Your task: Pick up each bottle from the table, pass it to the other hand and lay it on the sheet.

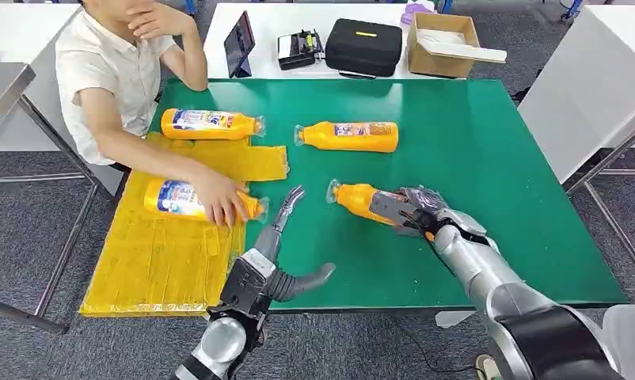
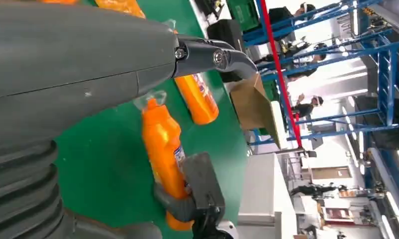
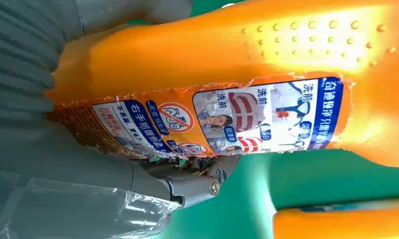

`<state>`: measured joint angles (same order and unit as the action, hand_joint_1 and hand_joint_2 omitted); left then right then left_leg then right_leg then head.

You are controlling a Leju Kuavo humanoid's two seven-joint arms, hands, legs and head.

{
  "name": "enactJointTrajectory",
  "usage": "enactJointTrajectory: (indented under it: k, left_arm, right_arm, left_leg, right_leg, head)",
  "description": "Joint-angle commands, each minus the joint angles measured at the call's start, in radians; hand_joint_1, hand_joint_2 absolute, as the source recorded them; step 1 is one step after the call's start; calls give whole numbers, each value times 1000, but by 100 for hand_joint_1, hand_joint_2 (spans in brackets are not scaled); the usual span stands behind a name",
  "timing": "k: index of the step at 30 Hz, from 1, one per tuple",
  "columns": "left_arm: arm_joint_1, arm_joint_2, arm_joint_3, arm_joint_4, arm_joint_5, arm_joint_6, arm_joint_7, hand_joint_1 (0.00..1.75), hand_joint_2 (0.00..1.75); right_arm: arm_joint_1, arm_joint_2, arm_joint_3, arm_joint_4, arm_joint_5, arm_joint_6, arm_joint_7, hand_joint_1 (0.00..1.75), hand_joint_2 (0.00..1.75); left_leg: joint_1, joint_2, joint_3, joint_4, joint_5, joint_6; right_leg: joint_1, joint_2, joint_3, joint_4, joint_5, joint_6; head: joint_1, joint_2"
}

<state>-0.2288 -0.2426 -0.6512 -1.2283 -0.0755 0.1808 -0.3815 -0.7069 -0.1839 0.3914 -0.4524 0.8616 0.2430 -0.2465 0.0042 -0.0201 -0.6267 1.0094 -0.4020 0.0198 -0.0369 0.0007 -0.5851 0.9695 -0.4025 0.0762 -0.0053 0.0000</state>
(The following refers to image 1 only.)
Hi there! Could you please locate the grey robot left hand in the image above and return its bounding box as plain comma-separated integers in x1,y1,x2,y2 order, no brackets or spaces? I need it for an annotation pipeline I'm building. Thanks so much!
253,184,337,304

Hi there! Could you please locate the person's left hand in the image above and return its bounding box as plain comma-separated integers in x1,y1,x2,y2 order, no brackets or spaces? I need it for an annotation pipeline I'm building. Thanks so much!
126,1,184,42

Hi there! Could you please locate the person's right hand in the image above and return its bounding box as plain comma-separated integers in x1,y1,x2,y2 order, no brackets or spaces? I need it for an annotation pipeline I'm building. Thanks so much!
190,166,250,229

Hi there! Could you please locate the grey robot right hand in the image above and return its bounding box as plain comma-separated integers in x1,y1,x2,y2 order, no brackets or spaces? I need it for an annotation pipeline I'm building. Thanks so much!
396,185,489,240

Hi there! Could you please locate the orange drink bottle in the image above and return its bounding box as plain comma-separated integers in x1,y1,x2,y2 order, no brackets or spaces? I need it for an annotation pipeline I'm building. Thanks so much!
294,121,400,154
160,108,267,142
325,178,435,243
143,178,270,224

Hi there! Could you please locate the person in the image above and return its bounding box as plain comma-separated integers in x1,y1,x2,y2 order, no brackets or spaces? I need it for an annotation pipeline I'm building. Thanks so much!
55,0,250,229

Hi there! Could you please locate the green table mat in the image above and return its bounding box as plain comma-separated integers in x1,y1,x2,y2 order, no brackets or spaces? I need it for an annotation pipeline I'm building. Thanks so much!
149,78,629,314

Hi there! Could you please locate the black tablet with stand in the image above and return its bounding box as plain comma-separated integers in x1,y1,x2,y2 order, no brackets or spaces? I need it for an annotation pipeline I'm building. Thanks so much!
223,10,257,79

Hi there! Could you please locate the yellow sheet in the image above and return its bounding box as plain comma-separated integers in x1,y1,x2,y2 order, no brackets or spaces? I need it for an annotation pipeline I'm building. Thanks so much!
78,131,291,318

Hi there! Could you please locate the white floor plate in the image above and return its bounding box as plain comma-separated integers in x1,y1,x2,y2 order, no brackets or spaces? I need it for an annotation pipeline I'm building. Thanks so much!
435,310,476,330

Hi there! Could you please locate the white table with devices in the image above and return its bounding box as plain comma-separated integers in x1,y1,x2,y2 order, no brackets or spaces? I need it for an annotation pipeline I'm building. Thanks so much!
203,2,458,81

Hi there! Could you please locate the brown cardboard box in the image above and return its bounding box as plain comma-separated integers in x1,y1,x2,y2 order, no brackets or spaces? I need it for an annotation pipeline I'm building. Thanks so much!
406,11,481,80

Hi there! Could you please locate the white table beside person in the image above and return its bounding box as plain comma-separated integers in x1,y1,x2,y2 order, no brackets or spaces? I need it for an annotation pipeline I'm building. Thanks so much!
0,4,127,198

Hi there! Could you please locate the black label printer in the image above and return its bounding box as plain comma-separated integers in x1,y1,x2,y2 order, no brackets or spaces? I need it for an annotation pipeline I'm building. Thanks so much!
276,28,325,71

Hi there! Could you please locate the white foam board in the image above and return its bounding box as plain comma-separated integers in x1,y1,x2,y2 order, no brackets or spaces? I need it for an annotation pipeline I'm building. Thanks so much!
416,28,508,64

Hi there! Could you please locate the white green shoe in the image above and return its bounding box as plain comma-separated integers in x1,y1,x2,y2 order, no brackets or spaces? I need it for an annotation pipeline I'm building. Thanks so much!
475,354,503,380

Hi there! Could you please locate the black zip case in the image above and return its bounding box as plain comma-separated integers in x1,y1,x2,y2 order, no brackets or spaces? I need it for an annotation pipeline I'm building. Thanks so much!
325,18,404,80

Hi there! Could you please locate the steel bench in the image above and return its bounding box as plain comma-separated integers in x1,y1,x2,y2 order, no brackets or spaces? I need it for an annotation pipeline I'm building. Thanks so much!
0,49,37,143

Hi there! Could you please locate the purple plastic item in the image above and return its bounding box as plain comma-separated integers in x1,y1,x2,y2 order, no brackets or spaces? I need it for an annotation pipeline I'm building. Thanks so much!
400,2,435,25

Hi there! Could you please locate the white table with metal legs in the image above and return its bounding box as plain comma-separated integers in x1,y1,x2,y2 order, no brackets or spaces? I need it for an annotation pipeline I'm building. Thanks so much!
517,4,635,287

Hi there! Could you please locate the pale grey fabric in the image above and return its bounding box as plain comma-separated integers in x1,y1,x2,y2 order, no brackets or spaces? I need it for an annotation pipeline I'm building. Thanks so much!
602,302,635,380

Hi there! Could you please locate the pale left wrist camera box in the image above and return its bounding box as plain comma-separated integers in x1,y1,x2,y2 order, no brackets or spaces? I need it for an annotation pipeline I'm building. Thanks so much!
219,248,278,316

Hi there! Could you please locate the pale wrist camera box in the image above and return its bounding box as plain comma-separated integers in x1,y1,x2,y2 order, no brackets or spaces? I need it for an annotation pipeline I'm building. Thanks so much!
219,248,278,316
368,189,419,227

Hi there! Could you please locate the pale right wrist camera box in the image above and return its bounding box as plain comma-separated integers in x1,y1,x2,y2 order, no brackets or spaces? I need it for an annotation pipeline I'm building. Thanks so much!
368,189,419,227

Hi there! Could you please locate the black floor cable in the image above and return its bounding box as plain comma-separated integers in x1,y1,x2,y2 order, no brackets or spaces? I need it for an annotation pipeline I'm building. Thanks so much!
401,327,486,380

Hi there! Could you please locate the grey metal table frame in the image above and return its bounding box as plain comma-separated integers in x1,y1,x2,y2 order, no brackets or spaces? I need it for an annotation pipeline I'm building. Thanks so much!
0,99,116,336

